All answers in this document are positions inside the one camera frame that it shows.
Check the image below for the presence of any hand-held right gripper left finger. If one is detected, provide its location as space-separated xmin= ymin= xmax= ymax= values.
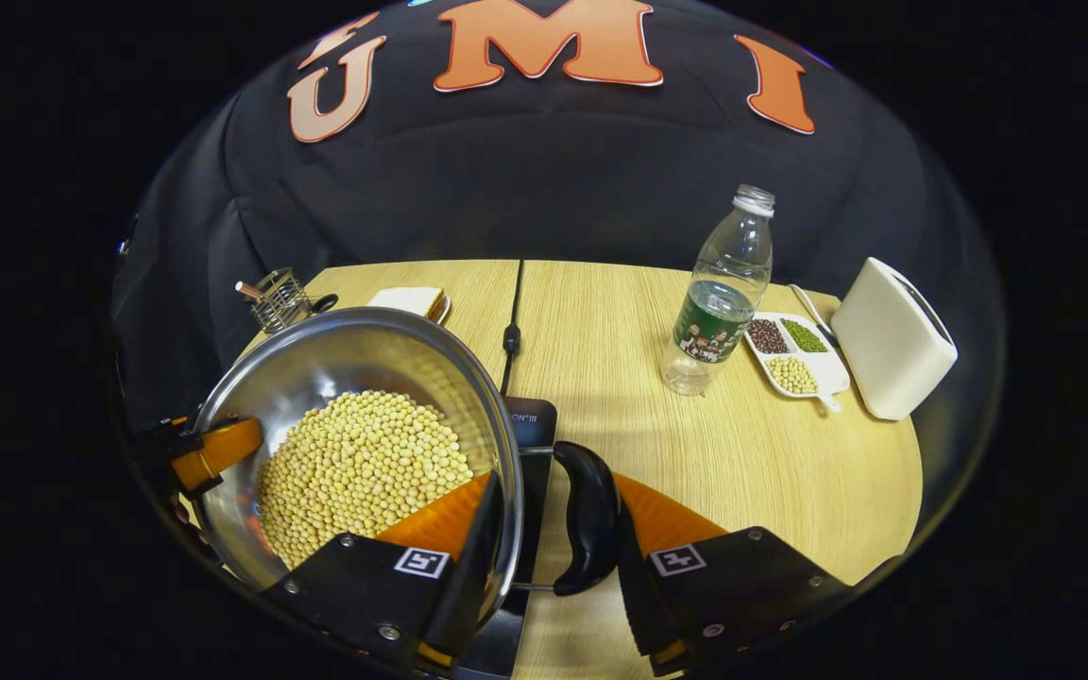
xmin=265 ymin=472 xmax=507 ymax=676

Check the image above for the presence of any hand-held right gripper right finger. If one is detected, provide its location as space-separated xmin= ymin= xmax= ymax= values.
xmin=615 ymin=472 xmax=852 ymax=676

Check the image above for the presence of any steel pot with black handle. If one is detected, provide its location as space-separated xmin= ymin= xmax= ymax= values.
xmin=193 ymin=307 xmax=622 ymax=598

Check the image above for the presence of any black induction cooktop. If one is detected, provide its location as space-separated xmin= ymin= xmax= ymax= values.
xmin=454 ymin=397 xmax=559 ymax=680

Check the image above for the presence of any pile of soybeans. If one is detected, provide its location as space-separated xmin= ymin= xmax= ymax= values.
xmin=256 ymin=390 xmax=474 ymax=570

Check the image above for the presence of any sandwich with lettuce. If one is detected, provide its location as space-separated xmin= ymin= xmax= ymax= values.
xmin=369 ymin=286 xmax=446 ymax=319

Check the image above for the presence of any white divided dish with beans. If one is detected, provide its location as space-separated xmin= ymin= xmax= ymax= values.
xmin=744 ymin=312 xmax=852 ymax=414

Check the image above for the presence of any clear plastic bottle green label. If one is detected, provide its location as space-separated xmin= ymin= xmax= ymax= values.
xmin=662 ymin=184 xmax=776 ymax=396

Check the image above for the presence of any white toaster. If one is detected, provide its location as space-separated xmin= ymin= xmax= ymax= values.
xmin=830 ymin=257 xmax=959 ymax=421

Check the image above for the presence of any black power cable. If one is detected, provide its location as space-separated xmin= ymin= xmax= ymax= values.
xmin=500 ymin=260 xmax=526 ymax=398

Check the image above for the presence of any white toaster cable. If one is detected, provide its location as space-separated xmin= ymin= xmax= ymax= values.
xmin=788 ymin=283 xmax=838 ymax=346

